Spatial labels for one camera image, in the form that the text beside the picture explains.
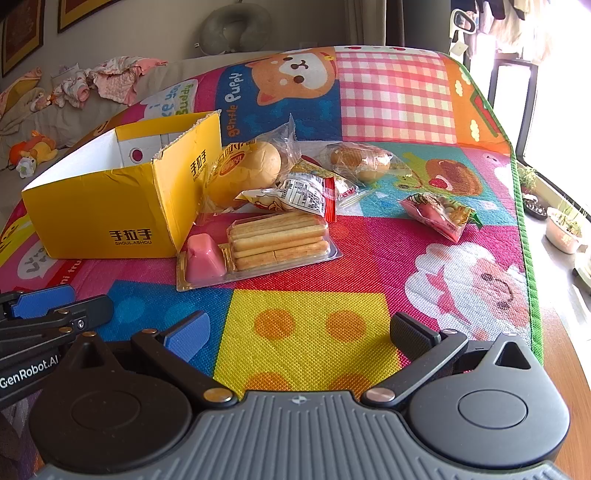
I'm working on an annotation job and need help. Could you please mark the hanging laundry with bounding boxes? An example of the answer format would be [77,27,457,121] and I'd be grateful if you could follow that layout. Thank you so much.
[462,0,555,51]

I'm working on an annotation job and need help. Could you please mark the dark plant pot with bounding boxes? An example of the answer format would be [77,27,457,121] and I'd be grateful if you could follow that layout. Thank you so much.
[524,196,548,220]

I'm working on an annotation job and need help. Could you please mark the pile of pale cloths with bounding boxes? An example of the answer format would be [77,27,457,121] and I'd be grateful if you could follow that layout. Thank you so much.
[0,67,47,136]

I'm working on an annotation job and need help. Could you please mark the biscuit stick tray pink dip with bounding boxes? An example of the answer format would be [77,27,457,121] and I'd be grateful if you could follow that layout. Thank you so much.
[175,210,345,292]

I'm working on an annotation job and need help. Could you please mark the black metal frame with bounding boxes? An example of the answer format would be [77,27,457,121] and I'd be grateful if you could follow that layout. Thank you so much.
[487,55,539,160]

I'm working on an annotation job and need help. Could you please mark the red cartoon candy packet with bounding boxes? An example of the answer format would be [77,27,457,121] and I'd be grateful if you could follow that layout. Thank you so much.
[399,191,483,244]

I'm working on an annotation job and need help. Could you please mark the white plant pot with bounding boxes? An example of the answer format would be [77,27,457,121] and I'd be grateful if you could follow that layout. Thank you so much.
[546,207,585,254]

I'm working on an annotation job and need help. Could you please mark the dark red framed picture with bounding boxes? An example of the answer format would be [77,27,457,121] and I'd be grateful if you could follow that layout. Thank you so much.
[0,0,46,78]

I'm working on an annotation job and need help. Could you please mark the large bread bun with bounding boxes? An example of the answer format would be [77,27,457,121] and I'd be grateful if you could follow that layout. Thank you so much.
[201,115,303,217]

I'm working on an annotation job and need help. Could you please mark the white label snack packet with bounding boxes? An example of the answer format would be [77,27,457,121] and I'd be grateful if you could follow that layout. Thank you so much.
[235,178,338,217]

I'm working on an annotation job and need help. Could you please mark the grey neck pillow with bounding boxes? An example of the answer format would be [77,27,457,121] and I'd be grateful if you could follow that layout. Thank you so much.
[199,0,273,55]

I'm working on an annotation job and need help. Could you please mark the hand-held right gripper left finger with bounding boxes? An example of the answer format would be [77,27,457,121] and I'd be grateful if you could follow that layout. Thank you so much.
[69,310,237,409]

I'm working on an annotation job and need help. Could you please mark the pink floral baby garment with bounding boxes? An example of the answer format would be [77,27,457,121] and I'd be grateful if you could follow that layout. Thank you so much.
[88,55,169,104]

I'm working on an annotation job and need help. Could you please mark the colourful cartoon play mat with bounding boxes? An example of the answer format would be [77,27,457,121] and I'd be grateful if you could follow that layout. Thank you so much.
[0,46,546,480]

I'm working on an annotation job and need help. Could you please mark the grey curtain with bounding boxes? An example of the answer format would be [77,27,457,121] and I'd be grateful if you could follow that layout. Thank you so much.
[344,0,451,52]

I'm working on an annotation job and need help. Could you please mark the orange plush toy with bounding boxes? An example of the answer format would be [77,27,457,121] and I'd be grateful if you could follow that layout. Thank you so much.
[9,130,58,164]

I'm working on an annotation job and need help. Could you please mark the gold framed picture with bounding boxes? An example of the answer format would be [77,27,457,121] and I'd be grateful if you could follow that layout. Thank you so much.
[58,0,123,34]

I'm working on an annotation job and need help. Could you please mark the small bread bun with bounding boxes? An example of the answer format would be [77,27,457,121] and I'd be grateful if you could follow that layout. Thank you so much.
[323,142,414,185]

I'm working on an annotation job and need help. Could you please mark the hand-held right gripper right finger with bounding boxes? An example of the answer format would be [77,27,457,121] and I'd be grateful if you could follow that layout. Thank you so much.
[361,312,544,409]

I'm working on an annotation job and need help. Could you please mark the yellow cardboard box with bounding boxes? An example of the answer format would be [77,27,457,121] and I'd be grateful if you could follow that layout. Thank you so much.
[21,112,223,259]

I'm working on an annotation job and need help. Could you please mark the white plastic handle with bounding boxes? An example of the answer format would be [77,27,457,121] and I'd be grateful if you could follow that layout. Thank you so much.
[450,8,478,35]

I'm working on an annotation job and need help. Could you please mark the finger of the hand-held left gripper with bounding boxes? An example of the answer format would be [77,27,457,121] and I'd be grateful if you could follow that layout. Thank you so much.
[0,284,77,322]
[0,295,114,358]

